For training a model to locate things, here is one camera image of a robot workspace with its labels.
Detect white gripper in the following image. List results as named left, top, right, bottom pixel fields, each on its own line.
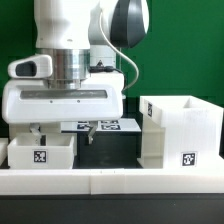
left=2, top=73, right=124, bottom=146

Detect white drawer box one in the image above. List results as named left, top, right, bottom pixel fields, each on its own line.
left=8, top=133, right=75, bottom=169

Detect white drawer box two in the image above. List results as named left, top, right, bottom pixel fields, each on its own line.
left=9, top=123, right=77, bottom=154

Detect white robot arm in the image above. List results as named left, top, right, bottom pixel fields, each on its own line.
left=2, top=0, right=149, bottom=140

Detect white marker sheet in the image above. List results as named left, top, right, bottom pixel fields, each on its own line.
left=60, top=118, right=142, bottom=134

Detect white left barrier block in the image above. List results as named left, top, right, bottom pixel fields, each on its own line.
left=0, top=138, right=8, bottom=167

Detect black cable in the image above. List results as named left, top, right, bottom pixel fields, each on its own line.
left=89, top=65, right=124, bottom=74

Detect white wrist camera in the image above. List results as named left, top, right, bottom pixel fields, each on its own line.
left=8, top=54, right=53, bottom=79

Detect white front barrier rail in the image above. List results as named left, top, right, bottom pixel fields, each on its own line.
left=0, top=169, right=224, bottom=195

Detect white cable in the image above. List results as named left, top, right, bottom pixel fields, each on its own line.
left=98, top=6, right=140, bottom=93

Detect white drawer cabinet frame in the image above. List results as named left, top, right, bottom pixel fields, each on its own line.
left=138, top=96, right=224, bottom=169

